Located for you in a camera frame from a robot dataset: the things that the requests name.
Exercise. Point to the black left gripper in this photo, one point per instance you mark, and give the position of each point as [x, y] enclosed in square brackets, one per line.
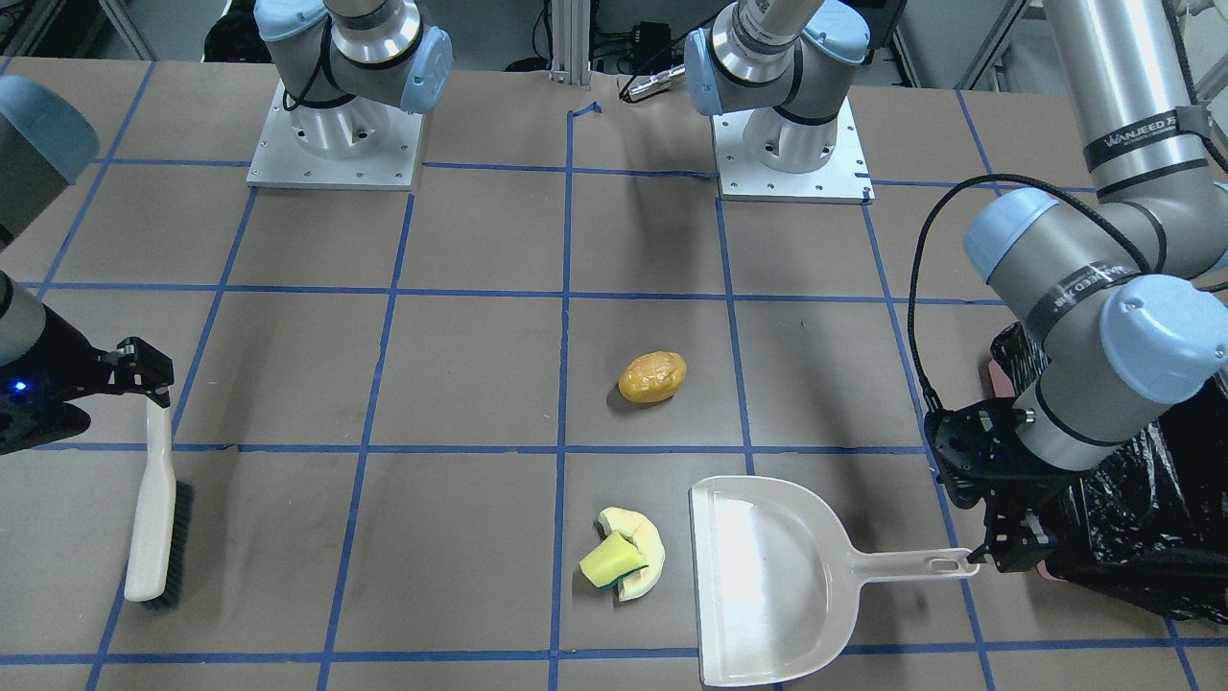
[1019, 526]

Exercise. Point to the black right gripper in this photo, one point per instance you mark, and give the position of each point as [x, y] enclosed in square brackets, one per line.
[59, 362]

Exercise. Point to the white brush with black bristles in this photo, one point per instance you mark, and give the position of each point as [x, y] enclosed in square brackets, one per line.
[159, 533]

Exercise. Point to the white plastic dustpan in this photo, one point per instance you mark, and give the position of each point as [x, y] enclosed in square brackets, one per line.
[778, 581]

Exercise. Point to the yellow green sponge piece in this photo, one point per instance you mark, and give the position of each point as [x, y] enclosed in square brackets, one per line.
[615, 558]

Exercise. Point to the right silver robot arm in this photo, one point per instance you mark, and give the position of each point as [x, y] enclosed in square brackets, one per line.
[343, 64]

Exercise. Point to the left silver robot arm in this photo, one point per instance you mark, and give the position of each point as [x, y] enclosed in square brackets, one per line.
[1106, 291]

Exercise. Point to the black lined trash bin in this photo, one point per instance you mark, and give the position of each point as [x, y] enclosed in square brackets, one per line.
[1149, 526]

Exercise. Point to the yellow toy potato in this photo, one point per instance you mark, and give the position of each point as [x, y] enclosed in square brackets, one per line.
[653, 377]

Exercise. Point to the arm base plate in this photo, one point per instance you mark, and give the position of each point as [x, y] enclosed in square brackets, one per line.
[764, 157]
[360, 146]

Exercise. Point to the aluminium frame post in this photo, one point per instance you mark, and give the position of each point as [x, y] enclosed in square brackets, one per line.
[570, 23]

